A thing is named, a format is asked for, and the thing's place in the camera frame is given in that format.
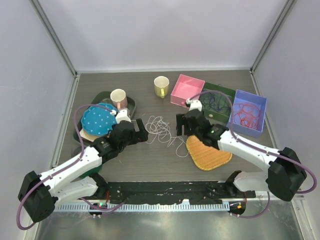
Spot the white cable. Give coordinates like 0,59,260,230
144,114,190,158

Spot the purple cable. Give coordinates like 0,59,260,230
201,83,232,115

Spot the orange cable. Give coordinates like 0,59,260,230
231,101,263,130

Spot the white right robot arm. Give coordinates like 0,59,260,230
176,109,307,202

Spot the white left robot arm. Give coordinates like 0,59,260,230
18,118,149,223

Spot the blue polka dot plate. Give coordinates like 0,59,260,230
80,102,118,137

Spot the green drawer box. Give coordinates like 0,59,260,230
199,82,236,124

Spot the pink drawer box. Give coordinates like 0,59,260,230
170,74,205,108

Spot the cream wooden board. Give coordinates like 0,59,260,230
78,129,110,146

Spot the orange woven basket tray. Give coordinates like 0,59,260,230
186,135,233,171

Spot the pink mug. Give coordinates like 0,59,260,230
110,88,128,110

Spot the yellow mug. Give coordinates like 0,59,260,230
153,76,170,99

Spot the dark green tray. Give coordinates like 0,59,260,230
73,91,138,148

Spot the green tape roll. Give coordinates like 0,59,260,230
79,165,102,179

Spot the blue drawer box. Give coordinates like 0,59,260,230
227,89,268,138

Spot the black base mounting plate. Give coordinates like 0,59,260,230
84,181,256,205

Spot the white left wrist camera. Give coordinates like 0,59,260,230
110,108,131,124

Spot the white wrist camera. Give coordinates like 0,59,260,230
185,98,203,112
110,108,131,124

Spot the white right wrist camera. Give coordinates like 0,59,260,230
185,98,203,112

